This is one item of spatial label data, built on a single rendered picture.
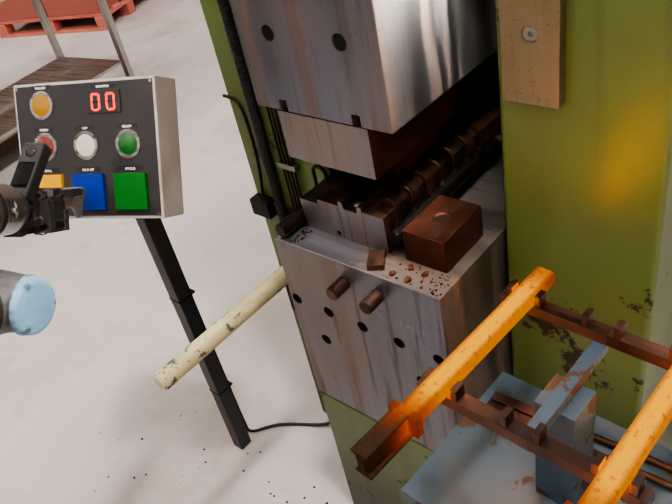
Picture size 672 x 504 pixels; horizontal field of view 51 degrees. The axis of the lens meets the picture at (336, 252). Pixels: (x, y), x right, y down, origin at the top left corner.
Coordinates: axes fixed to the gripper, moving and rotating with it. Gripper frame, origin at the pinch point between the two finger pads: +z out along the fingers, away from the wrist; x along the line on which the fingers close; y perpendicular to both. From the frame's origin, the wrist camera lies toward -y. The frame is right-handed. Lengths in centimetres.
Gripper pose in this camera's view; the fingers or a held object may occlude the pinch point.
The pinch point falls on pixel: (80, 189)
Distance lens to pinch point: 151.4
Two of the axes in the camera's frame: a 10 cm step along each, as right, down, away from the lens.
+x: 9.5, 0.1, -3.1
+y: 0.4, 9.9, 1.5
